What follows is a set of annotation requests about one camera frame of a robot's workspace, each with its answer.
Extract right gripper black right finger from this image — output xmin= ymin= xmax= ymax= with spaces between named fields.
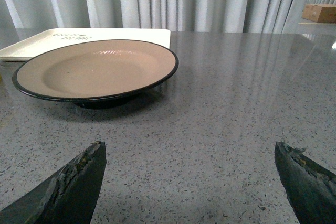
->
xmin=275 ymin=142 xmax=335 ymax=223

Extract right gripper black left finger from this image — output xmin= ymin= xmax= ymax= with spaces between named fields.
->
xmin=1 ymin=141 xmax=106 ymax=223

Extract tan plate with black rim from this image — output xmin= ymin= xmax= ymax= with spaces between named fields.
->
xmin=12 ymin=39 xmax=179 ymax=108

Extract white bear print tray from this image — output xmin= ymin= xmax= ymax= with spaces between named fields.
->
xmin=1 ymin=28 xmax=171 ymax=62

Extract brown cardboard box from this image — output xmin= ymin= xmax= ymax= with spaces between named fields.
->
xmin=302 ymin=4 xmax=336 ymax=23

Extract grey pleated curtain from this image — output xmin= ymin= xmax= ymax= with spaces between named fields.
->
xmin=1 ymin=0 xmax=306 ymax=34

